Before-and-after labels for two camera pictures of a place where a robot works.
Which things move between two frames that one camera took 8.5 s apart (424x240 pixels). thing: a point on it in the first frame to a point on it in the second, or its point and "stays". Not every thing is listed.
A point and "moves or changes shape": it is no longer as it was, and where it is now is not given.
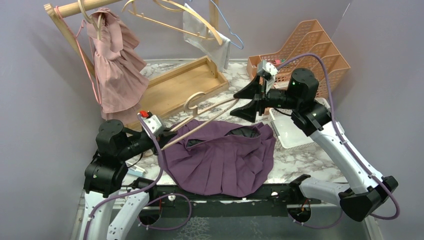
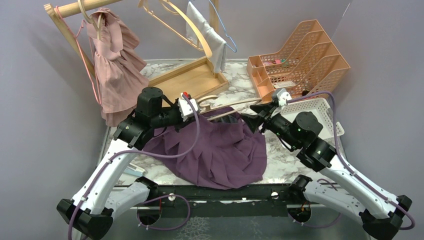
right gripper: x=248 y=113 to x=255 y=121
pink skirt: x=119 y=63 stays
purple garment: x=219 y=159 moves or changes shape
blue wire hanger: x=242 y=48 moves or changes shape
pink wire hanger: x=56 y=9 stays
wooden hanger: x=194 y=111 moves or changes shape
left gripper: x=163 y=138 to x=181 y=123
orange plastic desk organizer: x=311 y=49 stays
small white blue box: x=136 y=170 stays
